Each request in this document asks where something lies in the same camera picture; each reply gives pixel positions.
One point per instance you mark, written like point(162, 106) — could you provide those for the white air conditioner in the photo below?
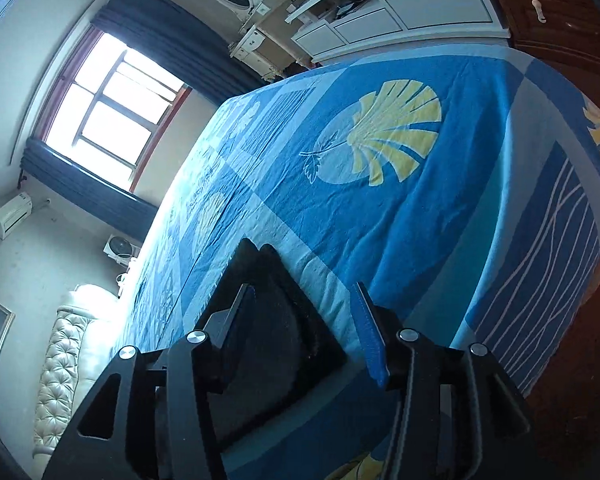
point(11, 214)

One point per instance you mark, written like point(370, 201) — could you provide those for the cream tufted leather headboard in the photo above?
point(62, 360)

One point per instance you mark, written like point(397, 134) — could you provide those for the window with red frame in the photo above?
point(105, 110)

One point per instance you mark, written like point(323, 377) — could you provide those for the white fan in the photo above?
point(120, 249)

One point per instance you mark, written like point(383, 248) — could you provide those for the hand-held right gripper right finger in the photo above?
point(372, 335)

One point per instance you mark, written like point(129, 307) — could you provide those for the black pants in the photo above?
point(292, 320)

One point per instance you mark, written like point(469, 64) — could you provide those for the cream dressing table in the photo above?
point(270, 35)

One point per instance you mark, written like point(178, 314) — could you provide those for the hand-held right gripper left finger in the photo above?
point(236, 325)

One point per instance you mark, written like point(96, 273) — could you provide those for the blue printed bed sheet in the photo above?
point(405, 210)

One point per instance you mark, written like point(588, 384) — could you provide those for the white television cabinet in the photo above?
point(405, 10)

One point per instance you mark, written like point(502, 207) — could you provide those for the brown wooden wardrobe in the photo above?
point(565, 15)

